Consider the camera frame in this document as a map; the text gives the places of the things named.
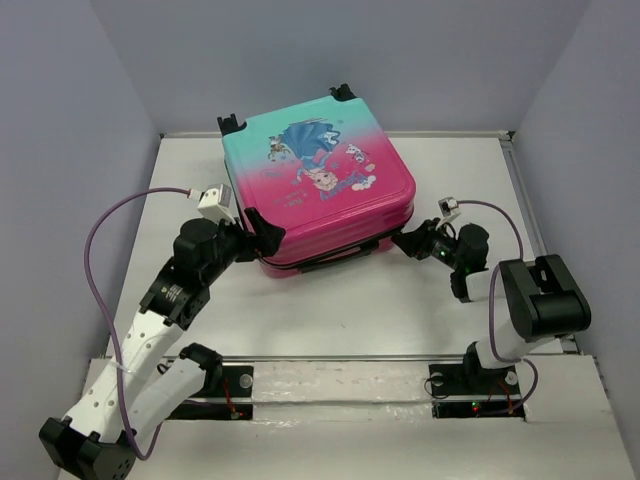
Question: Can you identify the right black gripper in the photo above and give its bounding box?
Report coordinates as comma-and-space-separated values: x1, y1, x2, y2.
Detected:
389, 216, 464, 271

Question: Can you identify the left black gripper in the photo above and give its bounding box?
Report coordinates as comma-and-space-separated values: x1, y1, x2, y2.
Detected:
203, 208, 286, 284

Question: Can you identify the pink and teal suitcase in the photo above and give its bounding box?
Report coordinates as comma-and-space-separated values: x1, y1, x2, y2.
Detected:
217, 84, 416, 278

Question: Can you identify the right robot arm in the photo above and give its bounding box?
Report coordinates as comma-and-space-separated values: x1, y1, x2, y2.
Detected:
392, 219, 592, 392

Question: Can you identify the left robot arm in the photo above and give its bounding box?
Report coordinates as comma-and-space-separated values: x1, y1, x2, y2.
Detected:
39, 208, 286, 479

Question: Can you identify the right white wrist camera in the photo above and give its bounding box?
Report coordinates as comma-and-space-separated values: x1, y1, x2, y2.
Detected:
437, 197, 460, 229

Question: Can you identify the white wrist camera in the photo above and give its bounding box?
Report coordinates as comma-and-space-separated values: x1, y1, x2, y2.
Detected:
197, 183, 235, 223
437, 197, 460, 229

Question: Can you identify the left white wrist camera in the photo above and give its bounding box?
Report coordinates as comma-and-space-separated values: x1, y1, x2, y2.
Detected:
197, 183, 235, 223

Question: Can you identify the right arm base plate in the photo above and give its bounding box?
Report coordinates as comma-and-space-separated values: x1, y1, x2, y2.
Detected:
423, 363, 525, 419

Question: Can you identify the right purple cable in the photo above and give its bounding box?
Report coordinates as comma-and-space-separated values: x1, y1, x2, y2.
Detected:
454, 198, 540, 416

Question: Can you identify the purple cable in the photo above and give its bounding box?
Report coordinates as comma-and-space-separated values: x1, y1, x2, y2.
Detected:
454, 198, 540, 416
83, 185, 201, 461

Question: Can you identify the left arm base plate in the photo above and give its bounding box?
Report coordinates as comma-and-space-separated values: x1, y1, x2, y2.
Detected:
168, 364, 254, 421

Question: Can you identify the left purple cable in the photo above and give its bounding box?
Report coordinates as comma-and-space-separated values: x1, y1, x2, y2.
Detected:
83, 185, 201, 461

